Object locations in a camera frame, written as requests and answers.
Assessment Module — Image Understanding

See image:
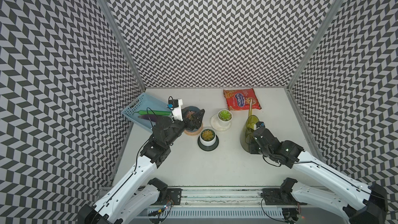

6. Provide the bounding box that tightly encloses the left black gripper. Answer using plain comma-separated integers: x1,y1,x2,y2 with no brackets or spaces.
165,107,203,147

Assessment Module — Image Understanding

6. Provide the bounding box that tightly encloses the green transparent watering can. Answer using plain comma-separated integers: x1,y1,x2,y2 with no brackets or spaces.
240,98,261,155

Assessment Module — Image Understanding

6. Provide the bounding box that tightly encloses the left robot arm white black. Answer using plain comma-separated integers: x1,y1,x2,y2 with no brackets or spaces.
77,110,205,224

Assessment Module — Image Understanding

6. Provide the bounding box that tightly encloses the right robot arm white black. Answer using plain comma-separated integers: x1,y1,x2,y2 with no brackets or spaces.
245,121,388,224

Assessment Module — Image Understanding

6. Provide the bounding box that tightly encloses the blue pot pink succulent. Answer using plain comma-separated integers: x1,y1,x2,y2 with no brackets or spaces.
182,106,200,118

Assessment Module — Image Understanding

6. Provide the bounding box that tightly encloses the white pot yellow-green succulent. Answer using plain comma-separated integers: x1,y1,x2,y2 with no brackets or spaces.
200,129,217,147

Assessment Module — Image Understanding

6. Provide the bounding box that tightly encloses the white pot green succulent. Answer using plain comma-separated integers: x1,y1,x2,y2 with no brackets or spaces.
217,110,233,128

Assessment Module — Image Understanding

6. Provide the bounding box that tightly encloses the round cork coaster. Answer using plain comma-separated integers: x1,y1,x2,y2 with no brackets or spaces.
184,126,203,136

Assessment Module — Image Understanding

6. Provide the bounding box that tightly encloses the white round saucer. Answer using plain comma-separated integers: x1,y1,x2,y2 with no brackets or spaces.
210,114,232,132

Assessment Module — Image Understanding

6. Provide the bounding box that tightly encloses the dark round saucer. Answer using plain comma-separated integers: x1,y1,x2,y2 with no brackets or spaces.
197,135,219,151

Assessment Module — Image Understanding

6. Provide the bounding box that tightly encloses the purple toy eggplant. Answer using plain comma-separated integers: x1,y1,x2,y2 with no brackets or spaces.
138,114,162,122

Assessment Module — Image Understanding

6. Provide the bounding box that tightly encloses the red cookie snack bag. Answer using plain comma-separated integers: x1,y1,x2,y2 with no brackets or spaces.
223,88,262,111

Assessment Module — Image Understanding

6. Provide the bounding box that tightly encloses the green toy chili pepper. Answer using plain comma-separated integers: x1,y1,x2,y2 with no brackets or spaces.
133,110,171,116

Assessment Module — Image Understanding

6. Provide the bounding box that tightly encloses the light blue plastic basket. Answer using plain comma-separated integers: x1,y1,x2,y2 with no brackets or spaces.
121,93,172,131

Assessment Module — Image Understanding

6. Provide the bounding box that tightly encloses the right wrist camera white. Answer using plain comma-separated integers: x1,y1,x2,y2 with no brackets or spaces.
254,121,265,130

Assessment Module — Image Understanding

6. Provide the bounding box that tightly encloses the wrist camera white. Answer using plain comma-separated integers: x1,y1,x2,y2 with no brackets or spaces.
254,121,265,130
168,96,183,121

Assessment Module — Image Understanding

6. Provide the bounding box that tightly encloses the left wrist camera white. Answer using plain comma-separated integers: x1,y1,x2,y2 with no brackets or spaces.
168,96,183,121

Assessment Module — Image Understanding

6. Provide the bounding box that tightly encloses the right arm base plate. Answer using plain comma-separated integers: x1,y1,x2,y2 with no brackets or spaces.
261,188,307,206

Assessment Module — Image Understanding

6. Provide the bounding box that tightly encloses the aluminium front rail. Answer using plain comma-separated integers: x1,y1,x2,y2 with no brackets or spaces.
169,186,279,207

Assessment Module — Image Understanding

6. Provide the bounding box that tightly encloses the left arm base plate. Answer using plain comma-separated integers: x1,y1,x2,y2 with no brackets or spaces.
157,188,182,205

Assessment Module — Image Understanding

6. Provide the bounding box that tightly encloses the left corner aluminium post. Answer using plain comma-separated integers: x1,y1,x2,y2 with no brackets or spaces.
96,0,146,92

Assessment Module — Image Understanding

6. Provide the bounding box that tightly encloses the corner aluminium post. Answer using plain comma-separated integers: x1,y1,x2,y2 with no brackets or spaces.
287,0,344,90
96,0,146,92

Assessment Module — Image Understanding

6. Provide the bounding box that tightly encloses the right corner aluminium post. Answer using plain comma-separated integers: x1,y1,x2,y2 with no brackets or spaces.
287,0,344,90

